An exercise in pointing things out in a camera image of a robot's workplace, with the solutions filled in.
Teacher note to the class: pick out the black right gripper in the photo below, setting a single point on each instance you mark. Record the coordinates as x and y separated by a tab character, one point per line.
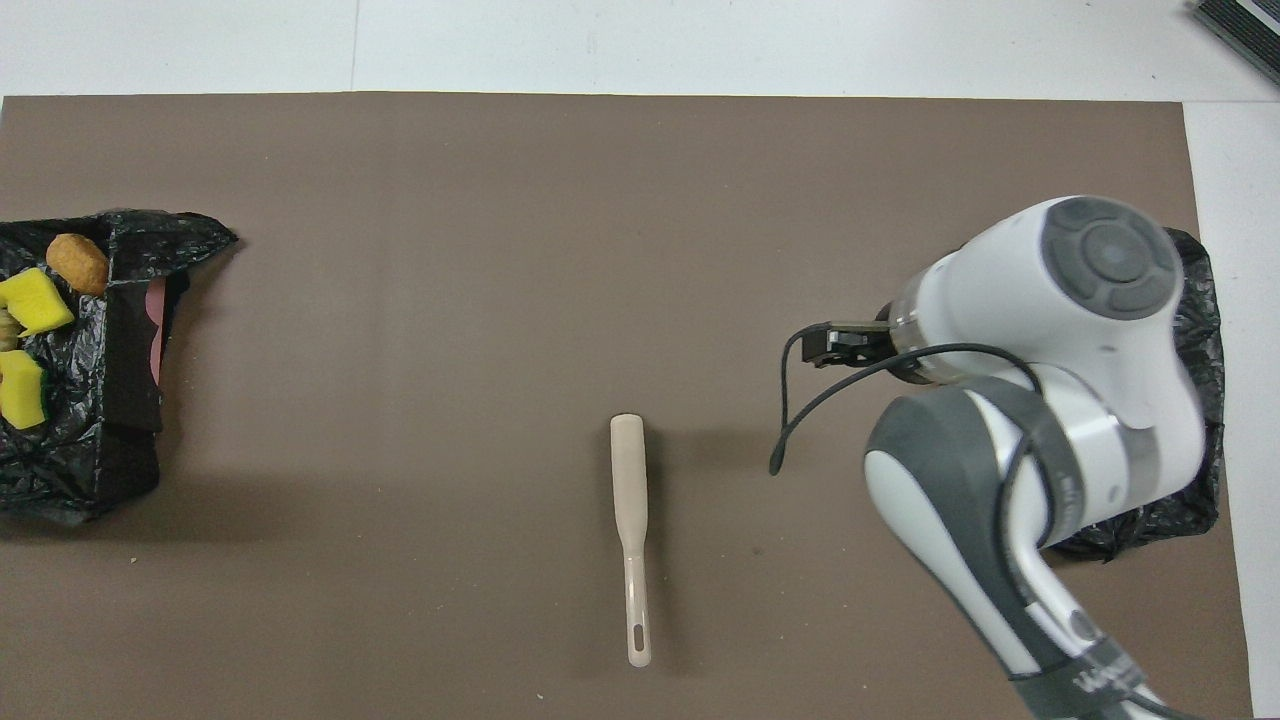
860	345

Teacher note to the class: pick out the beige brush black bristles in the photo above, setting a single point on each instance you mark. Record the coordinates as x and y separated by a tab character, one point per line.
630	500

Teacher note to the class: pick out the brown oval croquette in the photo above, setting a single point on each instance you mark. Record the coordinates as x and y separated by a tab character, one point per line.
77	263

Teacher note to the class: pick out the yellow notched sponge piece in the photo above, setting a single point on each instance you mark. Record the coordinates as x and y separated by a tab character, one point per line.
33	302

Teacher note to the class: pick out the green and yellow sponge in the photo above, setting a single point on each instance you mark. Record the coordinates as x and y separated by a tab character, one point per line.
20	390

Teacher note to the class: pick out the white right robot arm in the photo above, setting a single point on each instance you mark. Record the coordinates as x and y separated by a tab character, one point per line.
1050	330

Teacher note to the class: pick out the black trash bag bin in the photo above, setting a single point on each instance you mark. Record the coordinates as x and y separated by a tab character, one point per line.
1205	400

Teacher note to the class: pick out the pink plastic bin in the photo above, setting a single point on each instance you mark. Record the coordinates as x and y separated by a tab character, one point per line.
157	330

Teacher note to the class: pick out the black bag with pink bin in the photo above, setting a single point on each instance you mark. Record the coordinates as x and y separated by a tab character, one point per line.
80	420

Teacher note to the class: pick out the brown table mat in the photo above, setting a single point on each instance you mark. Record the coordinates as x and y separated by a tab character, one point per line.
500	200

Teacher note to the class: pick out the dark grey ribbed panel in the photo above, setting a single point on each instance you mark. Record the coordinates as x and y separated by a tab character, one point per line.
1245	25

